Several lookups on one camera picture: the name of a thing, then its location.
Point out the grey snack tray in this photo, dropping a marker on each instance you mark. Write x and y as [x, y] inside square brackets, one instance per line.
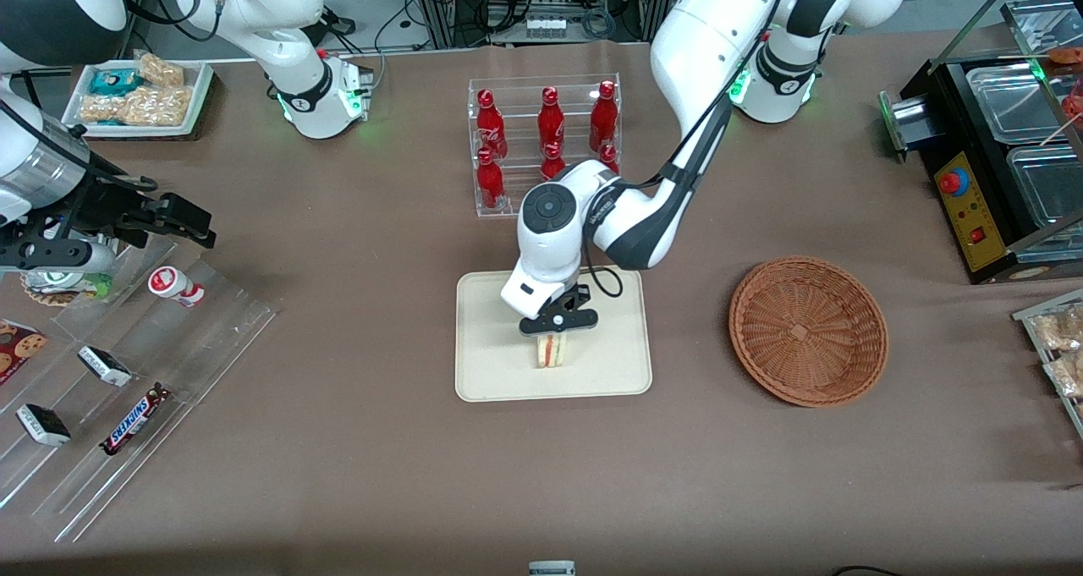
[1028, 315]

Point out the clear acrylic stepped display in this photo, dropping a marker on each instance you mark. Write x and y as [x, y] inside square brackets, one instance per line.
[195, 339]

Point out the black white candy bar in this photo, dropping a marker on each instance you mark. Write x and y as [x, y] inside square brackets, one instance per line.
[42, 425]
[104, 365]

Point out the clear plastic food container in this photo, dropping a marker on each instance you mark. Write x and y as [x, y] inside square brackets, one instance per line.
[1049, 189]
[1007, 102]

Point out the aluminium frame rack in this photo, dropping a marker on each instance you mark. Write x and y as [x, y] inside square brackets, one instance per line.
[436, 1]

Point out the red skewered food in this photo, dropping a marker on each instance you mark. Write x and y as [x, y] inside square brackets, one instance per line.
[1074, 102]

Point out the white power strip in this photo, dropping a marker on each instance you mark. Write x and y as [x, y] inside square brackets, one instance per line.
[546, 26]

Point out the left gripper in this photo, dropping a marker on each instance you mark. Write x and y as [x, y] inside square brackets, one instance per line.
[583, 291]

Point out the chocolate chip cookie pack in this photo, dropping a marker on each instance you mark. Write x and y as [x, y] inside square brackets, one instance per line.
[19, 349]

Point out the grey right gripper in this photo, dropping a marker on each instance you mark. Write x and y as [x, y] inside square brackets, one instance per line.
[100, 201]

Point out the clear acrylic bottle rack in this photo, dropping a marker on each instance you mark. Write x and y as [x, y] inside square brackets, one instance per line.
[520, 149]

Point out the puffed rice snack pack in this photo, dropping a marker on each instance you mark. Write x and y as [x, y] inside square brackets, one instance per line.
[161, 70]
[103, 108]
[159, 106]

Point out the small white yogurt bottle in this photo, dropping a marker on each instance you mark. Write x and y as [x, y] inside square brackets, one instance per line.
[173, 284]

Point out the clear wrapped pastry pack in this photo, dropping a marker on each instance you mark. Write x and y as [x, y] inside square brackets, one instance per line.
[1059, 329]
[1068, 373]

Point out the blue snack packet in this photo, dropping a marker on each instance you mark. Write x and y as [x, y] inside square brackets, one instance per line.
[114, 81]

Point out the round brown wicker basket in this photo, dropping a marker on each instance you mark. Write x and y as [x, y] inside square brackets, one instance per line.
[808, 331]

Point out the snickers chocolate bar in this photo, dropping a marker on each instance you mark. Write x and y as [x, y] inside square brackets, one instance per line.
[135, 419]

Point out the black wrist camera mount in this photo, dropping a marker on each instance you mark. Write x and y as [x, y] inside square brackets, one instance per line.
[579, 297]

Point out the beige rectangular tray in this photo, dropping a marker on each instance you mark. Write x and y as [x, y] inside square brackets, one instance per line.
[508, 373]

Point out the small grey device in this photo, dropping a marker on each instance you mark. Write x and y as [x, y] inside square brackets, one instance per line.
[552, 568]

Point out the orange skewered sausage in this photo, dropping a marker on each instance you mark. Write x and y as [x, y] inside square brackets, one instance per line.
[1068, 54]

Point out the black food warmer yellow panel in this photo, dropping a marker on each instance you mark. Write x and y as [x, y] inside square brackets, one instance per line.
[960, 221]

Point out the white snack tray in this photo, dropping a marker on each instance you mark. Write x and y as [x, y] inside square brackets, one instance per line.
[199, 102]

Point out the red cola bottle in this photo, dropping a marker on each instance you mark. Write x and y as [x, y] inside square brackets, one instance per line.
[609, 158]
[490, 183]
[490, 123]
[603, 115]
[552, 163]
[551, 119]

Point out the triangular sandwich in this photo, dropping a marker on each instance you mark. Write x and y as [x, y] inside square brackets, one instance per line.
[550, 352]

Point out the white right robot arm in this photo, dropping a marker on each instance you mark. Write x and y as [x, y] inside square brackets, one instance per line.
[288, 18]

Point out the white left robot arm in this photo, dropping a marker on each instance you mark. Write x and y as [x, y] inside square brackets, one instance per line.
[702, 43]

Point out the round green white snack pack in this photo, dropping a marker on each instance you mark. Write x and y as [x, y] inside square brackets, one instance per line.
[63, 287]

